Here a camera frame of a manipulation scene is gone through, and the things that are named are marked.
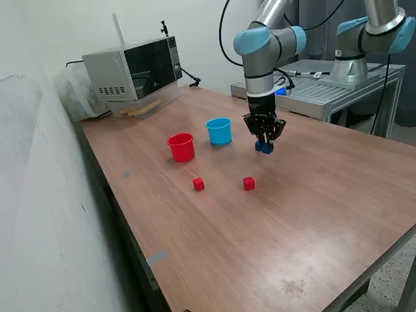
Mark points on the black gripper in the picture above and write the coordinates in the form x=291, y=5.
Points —
x=261, y=107

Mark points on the aluminium robot base stand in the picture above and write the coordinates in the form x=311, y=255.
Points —
x=312, y=94

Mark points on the blue plastic cup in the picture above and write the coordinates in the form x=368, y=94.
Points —
x=220, y=135

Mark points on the red cube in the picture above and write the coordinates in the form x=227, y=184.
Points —
x=198, y=184
x=249, y=183

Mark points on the small blue-grey tape piece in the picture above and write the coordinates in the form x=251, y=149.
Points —
x=198, y=153
x=126, y=174
x=170, y=161

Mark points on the red plastic cup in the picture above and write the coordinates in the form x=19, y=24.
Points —
x=182, y=151

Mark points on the grey curtain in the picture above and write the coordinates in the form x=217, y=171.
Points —
x=321, y=42

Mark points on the clear plastic container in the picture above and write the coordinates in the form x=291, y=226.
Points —
x=162, y=94

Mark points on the long light wooden stick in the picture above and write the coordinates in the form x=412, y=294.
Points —
x=143, y=107

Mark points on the short light wooden piece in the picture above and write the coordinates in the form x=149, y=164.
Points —
x=131, y=114

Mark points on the long blue-grey tape strip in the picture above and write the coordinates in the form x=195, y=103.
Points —
x=157, y=257

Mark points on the silver microwave oven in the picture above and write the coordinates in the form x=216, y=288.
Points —
x=107, y=71

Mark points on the thin white rod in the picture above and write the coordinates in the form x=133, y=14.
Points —
x=118, y=29

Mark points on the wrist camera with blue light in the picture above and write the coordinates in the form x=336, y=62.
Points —
x=282, y=92

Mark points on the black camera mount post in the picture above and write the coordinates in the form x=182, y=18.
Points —
x=165, y=28

